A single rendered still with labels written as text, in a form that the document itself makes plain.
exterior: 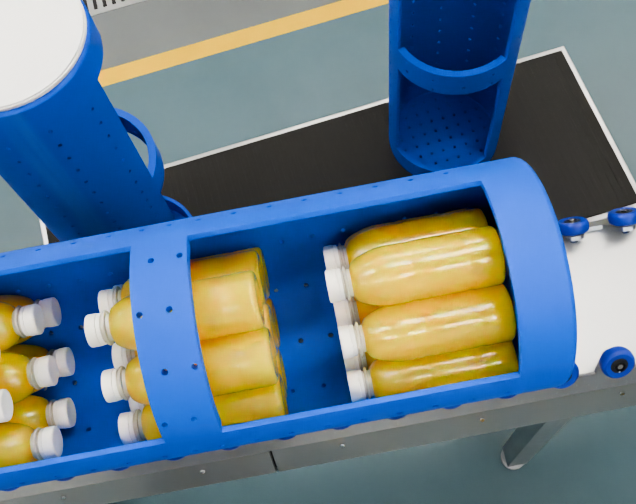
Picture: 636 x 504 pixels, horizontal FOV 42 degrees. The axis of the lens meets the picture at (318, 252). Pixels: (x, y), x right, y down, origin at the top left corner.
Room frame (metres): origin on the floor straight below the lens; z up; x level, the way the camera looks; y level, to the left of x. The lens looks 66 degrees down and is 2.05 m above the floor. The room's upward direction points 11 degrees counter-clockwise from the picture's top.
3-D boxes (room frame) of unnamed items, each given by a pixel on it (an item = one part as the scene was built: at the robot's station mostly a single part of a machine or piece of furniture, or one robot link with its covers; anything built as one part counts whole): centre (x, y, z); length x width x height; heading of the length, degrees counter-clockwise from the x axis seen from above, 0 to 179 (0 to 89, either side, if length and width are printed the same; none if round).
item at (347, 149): (0.96, -0.06, 0.07); 1.50 x 0.52 x 0.15; 96
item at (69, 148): (0.92, 0.43, 0.59); 0.28 x 0.28 x 0.88
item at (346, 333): (0.29, -0.01, 1.11); 0.04 x 0.02 x 0.04; 179
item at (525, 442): (0.27, -0.36, 0.31); 0.06 x 0.06 x 0.63; 89
